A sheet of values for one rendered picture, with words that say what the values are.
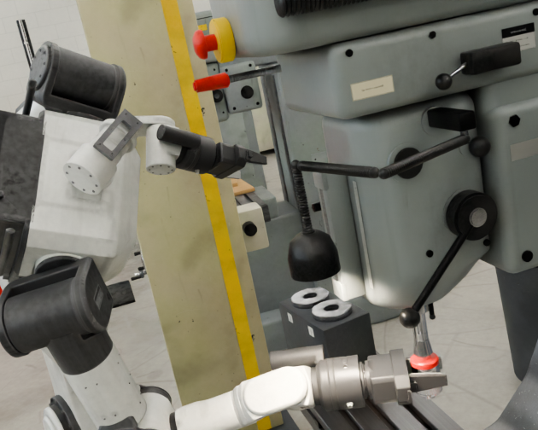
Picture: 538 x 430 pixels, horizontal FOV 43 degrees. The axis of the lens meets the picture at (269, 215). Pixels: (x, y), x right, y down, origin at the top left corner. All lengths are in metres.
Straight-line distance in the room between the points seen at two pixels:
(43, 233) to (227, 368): 2.00
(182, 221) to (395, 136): 1.89
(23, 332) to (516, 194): 0.75
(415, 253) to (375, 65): 0.28
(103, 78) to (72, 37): 8.67
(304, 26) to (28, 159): 0.52
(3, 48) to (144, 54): 7.35
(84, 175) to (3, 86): 8.93
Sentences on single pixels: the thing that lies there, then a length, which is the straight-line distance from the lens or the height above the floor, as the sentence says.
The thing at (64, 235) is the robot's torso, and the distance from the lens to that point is 1.11.
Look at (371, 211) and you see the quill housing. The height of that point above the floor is 1.49.
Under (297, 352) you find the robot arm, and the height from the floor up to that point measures 1.22.
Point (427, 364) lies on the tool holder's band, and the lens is 1.17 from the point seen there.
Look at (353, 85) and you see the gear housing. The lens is 0.89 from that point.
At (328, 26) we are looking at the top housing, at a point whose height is 1.75.
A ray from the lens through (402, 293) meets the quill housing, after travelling 1.03.
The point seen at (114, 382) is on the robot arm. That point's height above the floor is 1.27.
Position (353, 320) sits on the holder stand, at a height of 1.12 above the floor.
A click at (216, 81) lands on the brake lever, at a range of 1.05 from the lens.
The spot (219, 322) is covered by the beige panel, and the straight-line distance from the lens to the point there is 2.92.
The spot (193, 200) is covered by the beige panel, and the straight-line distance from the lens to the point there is 2.75.
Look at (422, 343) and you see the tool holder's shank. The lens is 1.16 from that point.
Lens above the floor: 1.77
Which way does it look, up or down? 16 degrees down
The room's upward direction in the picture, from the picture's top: 11 degrees counter-clockwise
